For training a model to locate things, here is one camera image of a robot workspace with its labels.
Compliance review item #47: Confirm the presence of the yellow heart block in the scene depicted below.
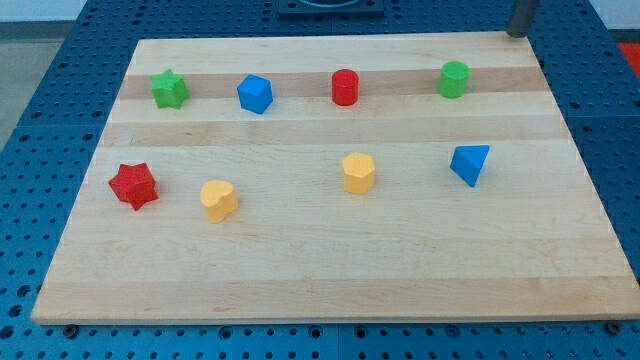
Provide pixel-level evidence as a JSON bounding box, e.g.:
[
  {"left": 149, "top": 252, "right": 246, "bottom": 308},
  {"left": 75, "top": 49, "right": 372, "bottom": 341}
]
[{"left": 200, "top": 180, "right": 239, "bottom": 223}]

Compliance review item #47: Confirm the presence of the yellow hexagon block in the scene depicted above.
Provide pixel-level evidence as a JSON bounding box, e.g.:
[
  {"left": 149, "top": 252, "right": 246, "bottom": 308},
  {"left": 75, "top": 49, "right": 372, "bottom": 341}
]
[{"left": 342, "top": 152, "right": 376, "bottom": 194}]

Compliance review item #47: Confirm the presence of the blue cube block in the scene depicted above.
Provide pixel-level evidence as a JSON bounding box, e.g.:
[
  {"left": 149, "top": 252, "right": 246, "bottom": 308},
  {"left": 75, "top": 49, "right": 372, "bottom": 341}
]
[{"left": 237, "top": 74, "right": 273, "bottom": 114}]

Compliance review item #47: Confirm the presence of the green star block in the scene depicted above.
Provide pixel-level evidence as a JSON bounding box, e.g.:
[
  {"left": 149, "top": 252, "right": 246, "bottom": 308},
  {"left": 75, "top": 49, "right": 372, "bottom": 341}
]
[{"left": 151, "top": 69, "right": 190, "bottom": 109}]

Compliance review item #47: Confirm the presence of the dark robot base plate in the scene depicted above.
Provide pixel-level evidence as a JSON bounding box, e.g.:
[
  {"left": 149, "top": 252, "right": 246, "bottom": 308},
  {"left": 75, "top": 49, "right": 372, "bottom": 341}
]
[{"left": 276, "top": 0, "right": 385, "bottom": 17}]

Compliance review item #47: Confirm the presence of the green cylinder block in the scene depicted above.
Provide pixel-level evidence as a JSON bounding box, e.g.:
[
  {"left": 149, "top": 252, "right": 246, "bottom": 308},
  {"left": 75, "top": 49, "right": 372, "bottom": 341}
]
[{"left": 438, "top": 61, "right": 470, "bottom": 99}]

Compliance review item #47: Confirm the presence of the red star block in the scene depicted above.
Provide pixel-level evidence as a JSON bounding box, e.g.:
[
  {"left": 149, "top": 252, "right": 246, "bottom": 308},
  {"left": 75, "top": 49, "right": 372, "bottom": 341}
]
[{"left": 108, "top": 163, "right": 159, "bottom": 211}]

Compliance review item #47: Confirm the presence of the blue triangular prism block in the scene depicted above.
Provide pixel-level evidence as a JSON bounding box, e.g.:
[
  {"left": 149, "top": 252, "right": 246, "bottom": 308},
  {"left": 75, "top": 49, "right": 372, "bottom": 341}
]
[{"left": 450, "top": 145, "right": 490, "bottom": 187}]

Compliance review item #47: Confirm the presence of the wooden board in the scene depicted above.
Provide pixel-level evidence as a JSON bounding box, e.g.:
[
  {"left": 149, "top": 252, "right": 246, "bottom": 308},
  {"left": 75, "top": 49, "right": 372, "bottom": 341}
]
[{"left": 31, "top": 32, "right": 639, "bottom": 325}]

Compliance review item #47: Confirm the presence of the grey cylindrical robot stylus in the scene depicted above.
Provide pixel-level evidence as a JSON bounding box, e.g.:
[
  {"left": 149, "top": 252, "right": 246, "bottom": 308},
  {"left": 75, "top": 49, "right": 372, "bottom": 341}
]
[{"left": 506, "top": 0, "right": 540, "bottom": 38}]

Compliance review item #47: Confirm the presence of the red cylinder block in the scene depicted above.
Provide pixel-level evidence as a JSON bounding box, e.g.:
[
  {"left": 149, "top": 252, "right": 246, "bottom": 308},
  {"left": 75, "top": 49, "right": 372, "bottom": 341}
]
[{"left": 331, "top": 69, "right": 359, "bottom": 106}]

